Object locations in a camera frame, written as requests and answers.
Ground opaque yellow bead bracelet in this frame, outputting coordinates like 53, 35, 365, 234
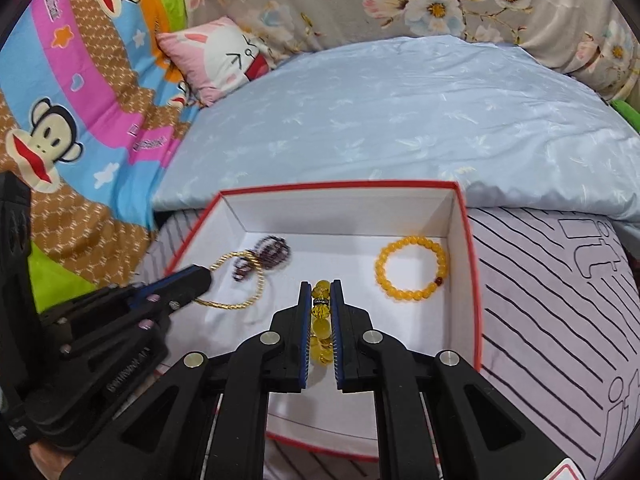
375, 236, 448, 297

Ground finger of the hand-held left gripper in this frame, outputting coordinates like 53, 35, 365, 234
57, 279, 213, 361
37, 266, 213, 331

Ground red box with white inside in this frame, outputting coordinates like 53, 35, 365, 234
164, 180, 485, 462

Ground pink rabbit pillow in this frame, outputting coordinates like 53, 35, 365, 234
156, 16, 276, 107

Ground dark purple bead necklace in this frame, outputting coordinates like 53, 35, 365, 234
232, 235, 292, 283

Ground twisted gold bangle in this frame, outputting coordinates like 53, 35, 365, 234
192, 250, 266, 311

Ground grey floral blanket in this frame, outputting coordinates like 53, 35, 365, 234
177, 0, 640, 106

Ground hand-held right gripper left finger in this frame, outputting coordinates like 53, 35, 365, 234
60, 280, 313, 480

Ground green plastic object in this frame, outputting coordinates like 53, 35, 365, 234
610, 100, 640, 133

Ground light blue quilt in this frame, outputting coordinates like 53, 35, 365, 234
150, 35, 640, 223

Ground clear yellow crystal bracelet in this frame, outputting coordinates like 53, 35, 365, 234
307, 279, 337, 366

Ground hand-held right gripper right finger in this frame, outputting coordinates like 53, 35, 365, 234
330, 279, 576, 480

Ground colourful cartoon monkey blanket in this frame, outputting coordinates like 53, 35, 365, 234
0, 0, 201, 311

